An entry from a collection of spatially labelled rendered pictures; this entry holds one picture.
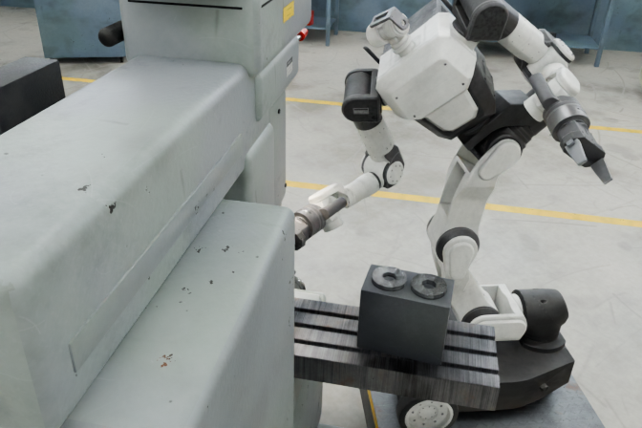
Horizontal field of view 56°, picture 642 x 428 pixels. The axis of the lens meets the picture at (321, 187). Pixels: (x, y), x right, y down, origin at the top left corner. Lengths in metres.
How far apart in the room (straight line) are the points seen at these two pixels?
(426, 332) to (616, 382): 1.80
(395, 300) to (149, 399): 0.90
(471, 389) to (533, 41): 0.92
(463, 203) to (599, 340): 1.68
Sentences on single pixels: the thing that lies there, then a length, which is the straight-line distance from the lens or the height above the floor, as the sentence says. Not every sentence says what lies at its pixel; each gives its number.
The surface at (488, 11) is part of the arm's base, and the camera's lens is 1.62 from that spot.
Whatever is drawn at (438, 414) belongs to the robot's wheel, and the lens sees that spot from 2.15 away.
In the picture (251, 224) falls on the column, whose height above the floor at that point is 1.56.
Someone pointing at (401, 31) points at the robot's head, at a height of 1.70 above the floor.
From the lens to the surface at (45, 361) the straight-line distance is 0.63.
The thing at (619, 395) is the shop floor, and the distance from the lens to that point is 3.18.
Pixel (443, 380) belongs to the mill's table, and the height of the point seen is 0.96.
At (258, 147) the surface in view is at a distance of 1.17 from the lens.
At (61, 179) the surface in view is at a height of 1.76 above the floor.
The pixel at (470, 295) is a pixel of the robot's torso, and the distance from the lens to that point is 2.13.
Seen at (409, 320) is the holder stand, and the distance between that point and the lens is 1.53.
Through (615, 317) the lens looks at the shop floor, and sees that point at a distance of 3.63.
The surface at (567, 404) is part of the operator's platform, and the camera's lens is 2.44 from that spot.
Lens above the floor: 2.07
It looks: 28 degrees down
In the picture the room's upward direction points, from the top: 2 degrees clockwise
